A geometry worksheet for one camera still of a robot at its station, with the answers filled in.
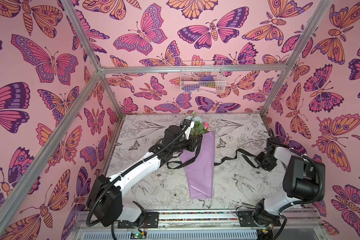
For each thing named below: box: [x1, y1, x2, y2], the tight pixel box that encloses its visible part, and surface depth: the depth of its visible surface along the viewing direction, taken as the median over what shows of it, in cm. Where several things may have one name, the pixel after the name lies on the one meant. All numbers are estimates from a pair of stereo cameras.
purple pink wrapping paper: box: [179, 131, 216, 200], surface depth 90 cm
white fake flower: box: [185, 115, 203, 123], surface depth 106 cm
